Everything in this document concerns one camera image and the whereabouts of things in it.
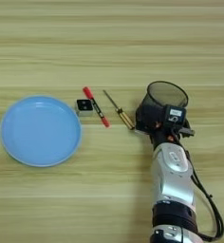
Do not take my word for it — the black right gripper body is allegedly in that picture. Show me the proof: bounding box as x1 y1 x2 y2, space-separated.
145 121 189 150

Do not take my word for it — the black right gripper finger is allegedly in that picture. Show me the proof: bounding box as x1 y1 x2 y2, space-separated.
179 126 196 138
134 126 149 136

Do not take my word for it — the amber handled screwdriver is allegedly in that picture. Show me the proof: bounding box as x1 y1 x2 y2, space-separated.
103 89 137 131

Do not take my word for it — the black mesh pen cup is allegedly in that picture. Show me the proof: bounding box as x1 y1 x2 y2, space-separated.
136 81 190 132

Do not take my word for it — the small black white square box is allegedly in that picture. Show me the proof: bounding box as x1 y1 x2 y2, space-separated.
75 99 95 118

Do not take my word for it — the blue round plate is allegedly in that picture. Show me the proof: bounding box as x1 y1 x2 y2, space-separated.
0 95 83 168

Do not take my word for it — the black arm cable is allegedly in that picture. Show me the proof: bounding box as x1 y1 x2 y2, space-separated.
179 118 224 243

